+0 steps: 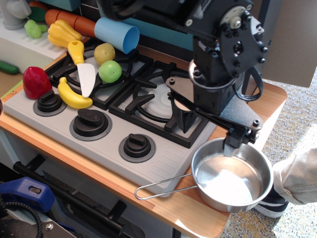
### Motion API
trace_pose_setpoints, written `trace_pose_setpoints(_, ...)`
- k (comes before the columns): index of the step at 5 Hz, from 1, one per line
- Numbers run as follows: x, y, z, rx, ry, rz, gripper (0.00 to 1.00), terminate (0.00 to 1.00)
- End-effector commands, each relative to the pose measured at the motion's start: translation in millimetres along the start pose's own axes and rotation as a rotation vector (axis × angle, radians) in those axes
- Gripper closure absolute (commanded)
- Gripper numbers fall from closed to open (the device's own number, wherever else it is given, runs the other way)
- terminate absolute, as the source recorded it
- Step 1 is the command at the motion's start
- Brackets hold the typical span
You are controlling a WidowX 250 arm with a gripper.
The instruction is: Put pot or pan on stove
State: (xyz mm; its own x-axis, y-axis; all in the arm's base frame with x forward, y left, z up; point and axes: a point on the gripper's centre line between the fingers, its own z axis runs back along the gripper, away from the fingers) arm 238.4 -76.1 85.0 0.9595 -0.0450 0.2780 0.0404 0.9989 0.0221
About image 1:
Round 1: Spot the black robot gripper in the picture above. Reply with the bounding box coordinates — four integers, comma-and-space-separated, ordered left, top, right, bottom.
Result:
166, 34, 264, 157

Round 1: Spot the small steel pot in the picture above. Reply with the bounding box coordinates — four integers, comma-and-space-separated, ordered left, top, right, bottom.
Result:
134, 137, 274, 213

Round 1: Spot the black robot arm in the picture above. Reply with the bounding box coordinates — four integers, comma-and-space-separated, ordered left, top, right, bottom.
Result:
98, 0, 268, 157

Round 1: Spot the grey toy stove top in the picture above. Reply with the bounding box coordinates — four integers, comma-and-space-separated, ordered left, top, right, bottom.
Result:
2, 37, 218, 198

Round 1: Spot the black right stove knob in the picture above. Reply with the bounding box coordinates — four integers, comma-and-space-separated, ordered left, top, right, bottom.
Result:
118, 133, 156, 163

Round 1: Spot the black stove knob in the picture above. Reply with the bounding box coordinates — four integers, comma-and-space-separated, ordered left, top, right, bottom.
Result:
118, 133, 156, 163
69, 109, 112, 141
33, 90, 67, 117

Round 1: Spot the black middle stove knob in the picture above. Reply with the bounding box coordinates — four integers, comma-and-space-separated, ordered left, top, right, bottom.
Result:
69, 109, 112, 141

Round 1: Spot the black left stove knob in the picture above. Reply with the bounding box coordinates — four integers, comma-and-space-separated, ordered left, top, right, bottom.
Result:
33, 90, 67, 117

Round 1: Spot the black right burner grate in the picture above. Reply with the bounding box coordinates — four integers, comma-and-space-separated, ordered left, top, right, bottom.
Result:
109, 61, 210, 148

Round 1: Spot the black burner grate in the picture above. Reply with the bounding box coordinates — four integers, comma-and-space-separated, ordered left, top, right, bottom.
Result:
46, 39, 154, 111
109, 61, 210, 148

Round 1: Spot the beige trouser leg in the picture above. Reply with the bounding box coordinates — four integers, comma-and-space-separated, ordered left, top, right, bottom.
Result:
272, 148, 317, 205

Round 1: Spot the black and white sneaker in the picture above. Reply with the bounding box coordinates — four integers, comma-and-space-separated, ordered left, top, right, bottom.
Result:
254, 187, 289, 218

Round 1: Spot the black left burner grate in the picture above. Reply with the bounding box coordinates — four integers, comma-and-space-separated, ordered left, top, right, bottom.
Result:
46, 39, 154, 111

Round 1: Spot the green toy apple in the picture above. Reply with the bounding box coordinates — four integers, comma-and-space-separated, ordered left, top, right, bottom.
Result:
99, 60, 122, 83

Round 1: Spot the light blue plastic cup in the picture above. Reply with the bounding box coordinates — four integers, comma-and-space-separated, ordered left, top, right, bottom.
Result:
94, 17, 140, 54

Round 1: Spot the yellow toy potato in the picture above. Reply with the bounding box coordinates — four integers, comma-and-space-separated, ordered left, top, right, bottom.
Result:
94, 43, 115, 65

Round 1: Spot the yellow toy banana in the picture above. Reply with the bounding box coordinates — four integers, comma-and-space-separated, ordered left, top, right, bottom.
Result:
57, 77, 93, 109

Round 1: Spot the orange toy carrot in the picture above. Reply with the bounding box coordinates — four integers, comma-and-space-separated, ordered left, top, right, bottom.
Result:
45, 9, 96, 37

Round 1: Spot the yellow toy bell pepper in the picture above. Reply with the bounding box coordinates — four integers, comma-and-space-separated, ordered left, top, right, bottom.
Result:
48, 20, 82, 48

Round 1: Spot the red toy pepper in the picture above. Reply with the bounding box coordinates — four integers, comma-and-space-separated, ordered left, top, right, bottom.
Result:
23, 66, 53, 100

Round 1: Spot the green toy broccoli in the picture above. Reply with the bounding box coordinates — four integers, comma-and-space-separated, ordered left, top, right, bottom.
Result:
24, 19, 47, 39

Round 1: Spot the dark green toy vegetable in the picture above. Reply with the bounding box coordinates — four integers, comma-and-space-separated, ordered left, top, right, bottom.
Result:
28, 6, 47, 22

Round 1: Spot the white toy sink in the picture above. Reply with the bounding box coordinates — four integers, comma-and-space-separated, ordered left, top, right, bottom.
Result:
0, 21, 66, 71

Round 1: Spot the green toy cucumber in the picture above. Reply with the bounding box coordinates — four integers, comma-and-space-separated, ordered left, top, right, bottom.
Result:
0, 61, 19, 74

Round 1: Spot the grey toy faucet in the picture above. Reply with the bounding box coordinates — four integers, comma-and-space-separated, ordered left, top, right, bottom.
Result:
0, 0, 32, 30

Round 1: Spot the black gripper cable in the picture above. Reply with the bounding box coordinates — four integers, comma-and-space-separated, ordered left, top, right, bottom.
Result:
234, 66, 264, 102

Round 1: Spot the black oven door handle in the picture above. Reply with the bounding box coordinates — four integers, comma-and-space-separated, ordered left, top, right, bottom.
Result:
13, 155, 127, 236

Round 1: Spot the toy knife yellow handle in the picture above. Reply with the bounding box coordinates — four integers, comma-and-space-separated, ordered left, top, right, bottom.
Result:
67, 40, 96, 98

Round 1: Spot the blue clamp handle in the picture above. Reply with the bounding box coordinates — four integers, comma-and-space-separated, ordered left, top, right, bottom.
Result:
0, 177, 55, 213

